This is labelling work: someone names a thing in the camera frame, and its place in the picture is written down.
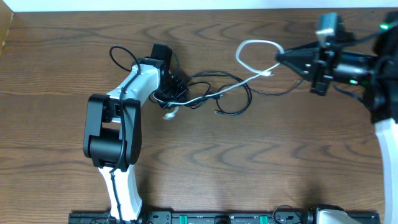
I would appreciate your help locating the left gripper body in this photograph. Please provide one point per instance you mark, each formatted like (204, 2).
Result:
(176, 91)

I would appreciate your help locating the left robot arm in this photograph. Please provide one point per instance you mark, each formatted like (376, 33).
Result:
(113, 128)

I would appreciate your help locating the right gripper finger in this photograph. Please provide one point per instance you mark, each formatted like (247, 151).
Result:
(304, 51)
(303, 65)

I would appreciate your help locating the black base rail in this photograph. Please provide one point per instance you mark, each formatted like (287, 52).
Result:
(166, 217)

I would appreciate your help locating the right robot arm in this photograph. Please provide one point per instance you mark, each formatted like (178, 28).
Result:
(380, 99)

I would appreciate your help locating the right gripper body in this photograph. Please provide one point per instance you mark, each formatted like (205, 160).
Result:
(357, 69)

